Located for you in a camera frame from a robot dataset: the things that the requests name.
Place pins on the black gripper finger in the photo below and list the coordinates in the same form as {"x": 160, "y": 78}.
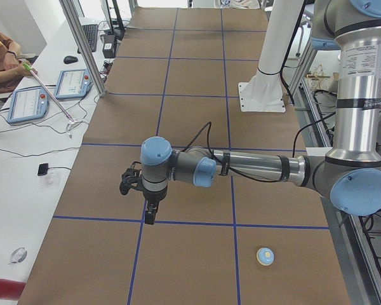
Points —
{"x": 150, "y": 212}

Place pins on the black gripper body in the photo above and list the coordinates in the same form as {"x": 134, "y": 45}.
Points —
{"x": 154, "y": 196}

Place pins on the blue and cream bell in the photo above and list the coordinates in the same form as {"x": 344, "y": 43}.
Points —
{"x": 265, "y": 256}

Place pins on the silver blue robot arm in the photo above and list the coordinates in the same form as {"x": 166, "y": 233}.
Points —
{"x": 349, "y": 175}

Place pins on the small black square device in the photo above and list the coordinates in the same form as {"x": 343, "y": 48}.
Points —
{"x": 43, "y": 169}

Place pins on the far blue teach pendant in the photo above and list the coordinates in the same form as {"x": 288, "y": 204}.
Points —
{"x": 73, "y": 84}

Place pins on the blue teach pendant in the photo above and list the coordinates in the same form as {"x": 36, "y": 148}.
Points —
{"x": 28, "y": 104}
{"x": 73, "y": 84}

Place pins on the black power adapter box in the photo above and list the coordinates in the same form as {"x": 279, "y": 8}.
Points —
{"x": 109, "y": 46}

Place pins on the near blue teach pendant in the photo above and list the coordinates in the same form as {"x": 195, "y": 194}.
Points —
{"x": 28, "y": 104}

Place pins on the black computer mouse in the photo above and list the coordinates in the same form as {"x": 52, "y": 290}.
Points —
{"x": 70, "y": 59}

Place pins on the black keyboard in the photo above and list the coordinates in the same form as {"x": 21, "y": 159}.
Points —
{"x": 91, "y": 34}

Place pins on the red cylinder bottle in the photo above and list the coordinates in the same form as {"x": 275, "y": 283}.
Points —
{"x": 11, "y": 290}

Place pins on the person in brown shirt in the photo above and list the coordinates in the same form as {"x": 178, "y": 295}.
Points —
{"x": 12, "y": 70}

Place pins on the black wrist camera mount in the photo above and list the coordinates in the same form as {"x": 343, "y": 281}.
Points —
{"x": 131, "y": 179}

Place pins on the white pedestal column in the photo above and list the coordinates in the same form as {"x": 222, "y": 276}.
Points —
{"x": 264, "y": 93}

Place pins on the green handled grabber stick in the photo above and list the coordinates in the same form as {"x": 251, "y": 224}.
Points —
{"x": 29, "y": 69}

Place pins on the aluminium frame post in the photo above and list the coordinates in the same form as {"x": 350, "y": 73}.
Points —
{"x": 72, "y": 18}

